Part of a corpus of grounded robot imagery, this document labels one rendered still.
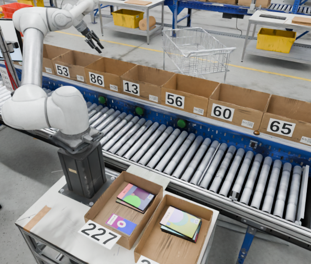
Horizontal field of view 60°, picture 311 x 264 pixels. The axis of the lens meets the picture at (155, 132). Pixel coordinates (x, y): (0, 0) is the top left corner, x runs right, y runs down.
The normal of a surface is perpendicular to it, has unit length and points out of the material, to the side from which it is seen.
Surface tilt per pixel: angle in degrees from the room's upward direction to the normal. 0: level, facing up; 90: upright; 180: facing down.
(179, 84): 89
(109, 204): 0
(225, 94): 89
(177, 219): 0
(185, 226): 0
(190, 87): 89
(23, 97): 26
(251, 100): 89
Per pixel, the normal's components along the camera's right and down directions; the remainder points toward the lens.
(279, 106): -0.47, 0.53
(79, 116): 0.69, 0.41
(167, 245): -0.04, -0.80
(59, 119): 0.12, 0.55
